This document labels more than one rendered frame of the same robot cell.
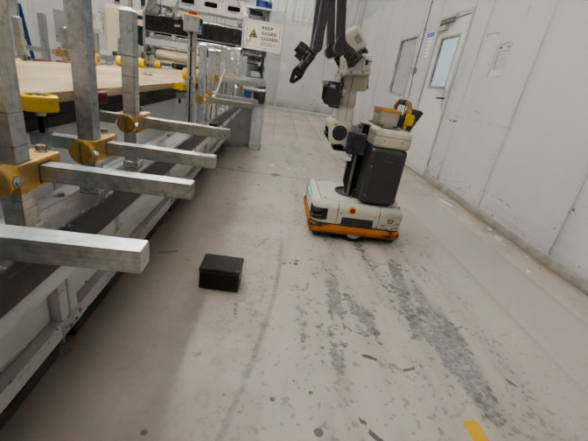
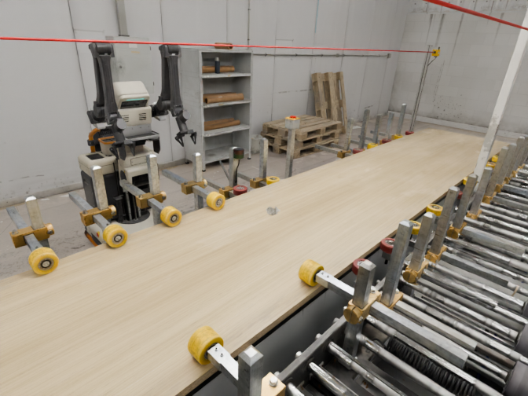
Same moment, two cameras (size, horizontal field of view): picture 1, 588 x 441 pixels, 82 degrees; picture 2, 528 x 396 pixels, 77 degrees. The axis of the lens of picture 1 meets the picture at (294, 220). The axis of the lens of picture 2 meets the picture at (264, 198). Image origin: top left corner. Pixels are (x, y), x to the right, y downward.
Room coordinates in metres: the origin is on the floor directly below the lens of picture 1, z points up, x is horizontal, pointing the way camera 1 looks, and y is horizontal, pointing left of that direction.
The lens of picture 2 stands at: (3.31, 2.19, 1.66)
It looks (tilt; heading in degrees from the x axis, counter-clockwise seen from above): 25 degrees down; 230
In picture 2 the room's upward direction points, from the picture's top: 3 degrees clockwise
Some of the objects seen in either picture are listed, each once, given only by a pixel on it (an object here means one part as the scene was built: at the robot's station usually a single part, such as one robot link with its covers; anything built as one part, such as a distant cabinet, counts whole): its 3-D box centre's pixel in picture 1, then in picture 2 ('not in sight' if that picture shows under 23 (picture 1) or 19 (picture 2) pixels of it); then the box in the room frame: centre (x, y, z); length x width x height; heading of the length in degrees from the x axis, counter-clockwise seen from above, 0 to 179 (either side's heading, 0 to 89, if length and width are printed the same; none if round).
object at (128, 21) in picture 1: (130, 101); (346, 146); (1.02, 0.53, 0.90); 0.04 x 0.04 x 0.48; 6
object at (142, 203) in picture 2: not in sight; (151, 199); (2.79, 0.71, 0.95); 0.14 x 0.06 x 0.05; 6
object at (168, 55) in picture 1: (205, 61); not in sight; (4.80, 1.48, 1.05); 1.43 x 0.12 x 0.12; 96
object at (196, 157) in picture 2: (216, 87); (198, 195); (2.52, 0.69, 0.89); 0.04 x 0.04 x 0.48; 6
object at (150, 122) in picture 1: (159, 124); (336, 152); (1.07, 0.46, 0.83); 0.43 x 0.03 x 0.04; 96
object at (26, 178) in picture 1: (24, 171); not in sight; (0.55, 0.48, 0.81); 0.14 x 0.06 x 0.05; 6
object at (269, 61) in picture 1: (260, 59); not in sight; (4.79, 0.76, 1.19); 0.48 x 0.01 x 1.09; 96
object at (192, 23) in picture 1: (192, 24); (292, 123); (1.76, 0.61, 1.18); 0.07 x 0.07 x 0.08; 6
